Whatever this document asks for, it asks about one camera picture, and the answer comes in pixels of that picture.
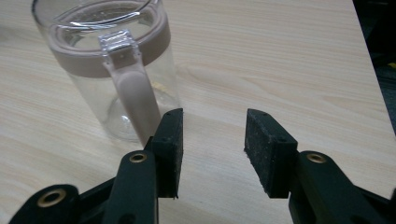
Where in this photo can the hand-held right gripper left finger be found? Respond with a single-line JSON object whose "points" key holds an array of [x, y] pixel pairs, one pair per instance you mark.
{"points": [[168, 155]]}

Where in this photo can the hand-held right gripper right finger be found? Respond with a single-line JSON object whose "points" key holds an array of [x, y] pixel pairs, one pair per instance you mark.
{"points": [[271, 161]]}

